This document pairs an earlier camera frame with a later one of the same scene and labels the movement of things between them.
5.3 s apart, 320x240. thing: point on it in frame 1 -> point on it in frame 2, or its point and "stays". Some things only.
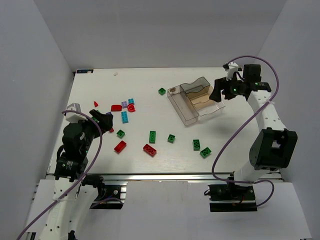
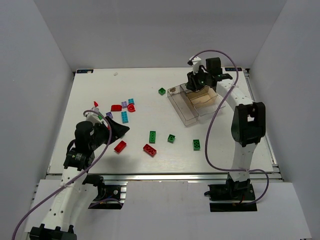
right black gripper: [224, 87] -> [192, 81]
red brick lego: [149, 150] stays
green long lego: [152, 137] stays
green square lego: [171, 138] stays
